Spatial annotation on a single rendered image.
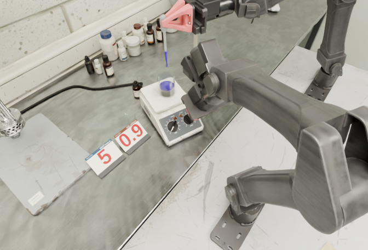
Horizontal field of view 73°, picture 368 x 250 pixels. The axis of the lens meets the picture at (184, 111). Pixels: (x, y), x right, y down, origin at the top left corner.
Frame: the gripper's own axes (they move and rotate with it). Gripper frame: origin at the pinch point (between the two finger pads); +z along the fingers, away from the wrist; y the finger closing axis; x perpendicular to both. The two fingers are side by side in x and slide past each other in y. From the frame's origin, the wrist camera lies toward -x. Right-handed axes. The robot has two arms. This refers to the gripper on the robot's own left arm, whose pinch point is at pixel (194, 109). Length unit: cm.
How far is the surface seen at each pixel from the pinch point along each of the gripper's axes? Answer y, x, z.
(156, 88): 4.1, -12.2, 10.9
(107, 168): 27.2, 4.3, 10.7
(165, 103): 4.7, -5.7, 7.0
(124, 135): 19.3, -2.6, 11.7
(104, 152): 26.3, -0.4, 10.5
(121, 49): 4.6, -36.9, 29.5
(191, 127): 0.4, 4.0, 7.3
